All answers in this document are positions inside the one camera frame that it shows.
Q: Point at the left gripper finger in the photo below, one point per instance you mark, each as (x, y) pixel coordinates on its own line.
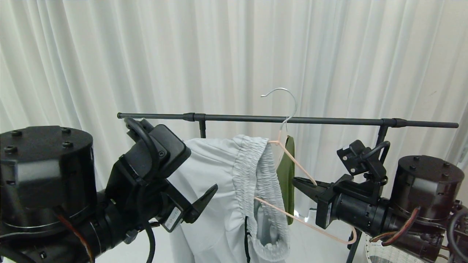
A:
(201, 204)

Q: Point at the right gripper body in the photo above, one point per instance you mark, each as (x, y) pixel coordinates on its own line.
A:
(351, 212)

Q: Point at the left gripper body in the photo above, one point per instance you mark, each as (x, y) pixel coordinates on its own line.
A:
(117, 230)

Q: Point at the pale grey shorts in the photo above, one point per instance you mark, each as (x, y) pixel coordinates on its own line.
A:
(212, 175)

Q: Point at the pink clothes hanger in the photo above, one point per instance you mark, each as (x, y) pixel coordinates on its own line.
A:
(298, 166)

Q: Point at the green long-sleeved shirt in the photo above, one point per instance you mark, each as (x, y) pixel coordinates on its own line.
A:
(287, 182)

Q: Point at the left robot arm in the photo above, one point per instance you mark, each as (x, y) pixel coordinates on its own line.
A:
(44, 175)

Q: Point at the white laundry basket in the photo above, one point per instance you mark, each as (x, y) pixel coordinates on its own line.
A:
(380, 252)

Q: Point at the black clothes rack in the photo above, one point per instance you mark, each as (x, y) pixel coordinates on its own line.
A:
(329, 120)

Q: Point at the white curtain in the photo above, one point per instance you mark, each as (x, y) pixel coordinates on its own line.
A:
(146, 54)

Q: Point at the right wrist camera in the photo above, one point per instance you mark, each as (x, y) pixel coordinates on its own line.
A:
(353, 157)

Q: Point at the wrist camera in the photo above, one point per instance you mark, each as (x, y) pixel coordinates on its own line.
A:
(164, 149)
(353, 157)

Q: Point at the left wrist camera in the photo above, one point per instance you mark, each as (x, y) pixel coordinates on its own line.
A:
(164, 149)

